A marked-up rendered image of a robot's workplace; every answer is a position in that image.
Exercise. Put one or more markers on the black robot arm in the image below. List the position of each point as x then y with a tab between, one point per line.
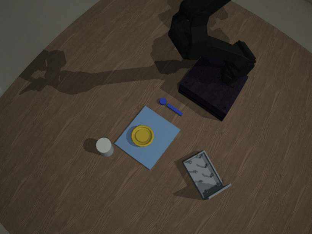
188	32

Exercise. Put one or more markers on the yellow plate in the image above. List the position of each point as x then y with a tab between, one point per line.
142	135

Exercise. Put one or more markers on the grey cylinder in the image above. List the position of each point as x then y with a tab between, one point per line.
105	147

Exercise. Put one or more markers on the light blue flat mat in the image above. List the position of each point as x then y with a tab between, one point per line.
164	134

